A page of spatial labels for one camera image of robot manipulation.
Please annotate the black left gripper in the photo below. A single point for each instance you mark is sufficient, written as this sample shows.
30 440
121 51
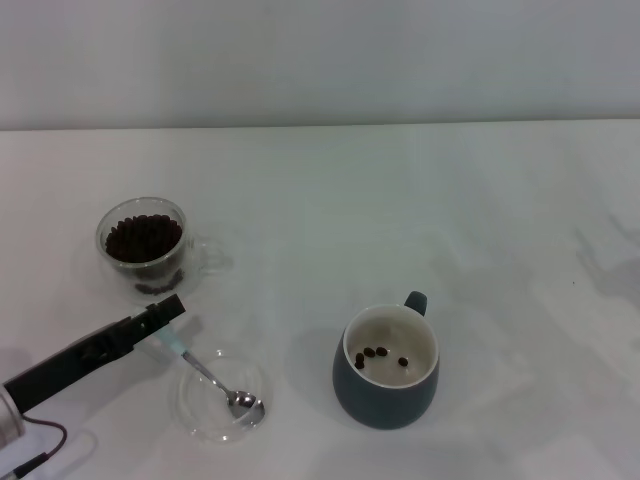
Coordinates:
65 365

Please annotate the double-walled glass cup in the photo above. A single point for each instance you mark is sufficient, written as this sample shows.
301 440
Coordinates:
210 257

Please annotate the clear glass saucer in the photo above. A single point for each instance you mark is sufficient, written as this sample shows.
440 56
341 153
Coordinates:
250 372

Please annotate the coffee beans heap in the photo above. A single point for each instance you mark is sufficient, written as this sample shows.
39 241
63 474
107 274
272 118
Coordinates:
142 237

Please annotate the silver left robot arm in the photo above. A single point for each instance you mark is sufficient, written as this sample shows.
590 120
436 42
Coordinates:
9 417

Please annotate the dark green ceramic mug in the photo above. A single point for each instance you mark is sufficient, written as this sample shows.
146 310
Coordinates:
380 405

